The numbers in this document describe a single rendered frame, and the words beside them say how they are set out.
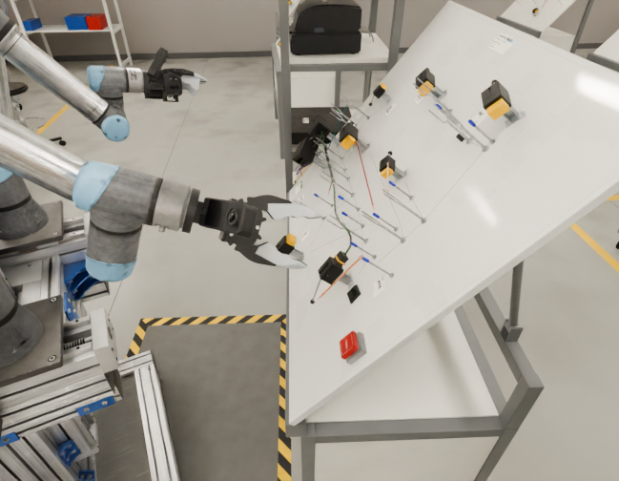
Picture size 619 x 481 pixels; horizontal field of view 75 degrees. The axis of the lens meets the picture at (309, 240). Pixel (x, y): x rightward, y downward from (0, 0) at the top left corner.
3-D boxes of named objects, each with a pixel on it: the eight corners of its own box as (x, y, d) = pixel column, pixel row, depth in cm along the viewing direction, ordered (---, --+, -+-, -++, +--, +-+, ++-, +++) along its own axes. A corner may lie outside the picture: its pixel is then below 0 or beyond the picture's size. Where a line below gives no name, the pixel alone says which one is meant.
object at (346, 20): (290, 56, 171) (288, 4, 160) (288, 44, 190) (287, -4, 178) (361, 54, 173) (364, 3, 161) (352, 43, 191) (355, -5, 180)
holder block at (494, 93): (519, 90, 93) (495, 65, 90) (526, 119, 86) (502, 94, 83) (501, 103, 96) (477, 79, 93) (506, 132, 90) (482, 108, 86)
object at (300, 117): (288, 146, 194) (287, 133, 190) (288, 118, 222) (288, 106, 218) (356, 144, 195) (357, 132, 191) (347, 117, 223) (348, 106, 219)
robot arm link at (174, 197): (163, 176, 58) (149, 231, 58) (195, 185, 60) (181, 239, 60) (165, 179, 65) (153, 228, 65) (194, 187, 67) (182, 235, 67)
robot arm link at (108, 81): (88, 90, 127) (85, 60, 123) (126, 91, 133) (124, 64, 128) (91, 96, 122) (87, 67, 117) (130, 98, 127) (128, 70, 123)
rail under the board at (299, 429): (285, 437, 109) (284, 425, 105) (287, 203, 202) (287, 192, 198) (306, 436, 109) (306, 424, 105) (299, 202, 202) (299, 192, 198)
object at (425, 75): (445, 75, 125) (426, 57, 121) (447, 96, 118) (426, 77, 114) (434, 86, 128) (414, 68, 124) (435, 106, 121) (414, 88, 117)
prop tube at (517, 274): (508, 336, 109) (515, 251, 90) (504, 327, 111) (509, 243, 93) (521, 333, 108) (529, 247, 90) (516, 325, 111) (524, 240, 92)
